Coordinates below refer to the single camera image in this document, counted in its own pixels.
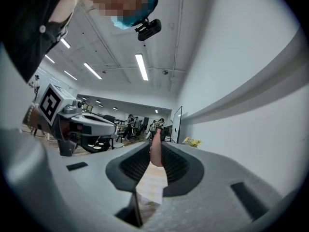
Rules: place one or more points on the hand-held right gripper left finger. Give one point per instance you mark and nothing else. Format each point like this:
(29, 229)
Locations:
(87, 178)

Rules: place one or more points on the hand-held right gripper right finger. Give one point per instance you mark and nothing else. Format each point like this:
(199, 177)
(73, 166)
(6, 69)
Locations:
(212, 190)

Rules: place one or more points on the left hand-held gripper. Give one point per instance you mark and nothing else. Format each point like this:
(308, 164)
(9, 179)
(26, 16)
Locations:
(51, 103)

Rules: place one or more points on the pink shrimp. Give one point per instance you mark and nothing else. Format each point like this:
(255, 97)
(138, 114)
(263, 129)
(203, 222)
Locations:
(156, 151)

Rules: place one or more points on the person's left forearm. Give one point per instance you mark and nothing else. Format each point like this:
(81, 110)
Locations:
(38, 121)

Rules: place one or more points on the person's left hand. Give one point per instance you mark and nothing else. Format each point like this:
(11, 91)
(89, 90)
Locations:
(64, 129)

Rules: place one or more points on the yellow flowers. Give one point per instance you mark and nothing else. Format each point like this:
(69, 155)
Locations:
(193, 142)

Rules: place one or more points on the long ceiling light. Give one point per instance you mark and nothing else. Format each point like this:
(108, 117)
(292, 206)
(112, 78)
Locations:
(49, 59)
(142, 67)
(70, 75)
(65, 43)
(92, 70)

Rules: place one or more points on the whiteboard on stand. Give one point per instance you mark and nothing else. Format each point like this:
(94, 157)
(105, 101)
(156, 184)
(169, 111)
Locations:
(177, 124)

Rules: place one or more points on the person's black shirt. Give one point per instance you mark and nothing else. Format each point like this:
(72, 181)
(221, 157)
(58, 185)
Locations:
(26, 28)

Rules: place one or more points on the white ceiling pipe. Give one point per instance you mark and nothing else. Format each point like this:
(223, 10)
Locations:
(178, 33)

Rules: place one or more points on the blue hair cap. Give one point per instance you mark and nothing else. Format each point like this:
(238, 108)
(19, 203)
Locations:
(144, 8)

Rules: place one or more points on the person's head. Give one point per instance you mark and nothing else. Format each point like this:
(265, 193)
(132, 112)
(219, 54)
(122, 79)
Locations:
(120, 1)

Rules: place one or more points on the person's neck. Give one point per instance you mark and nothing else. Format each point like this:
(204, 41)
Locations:
(70, 1)

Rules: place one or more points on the black head camera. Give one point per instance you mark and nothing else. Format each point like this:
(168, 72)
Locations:
(148, 30)

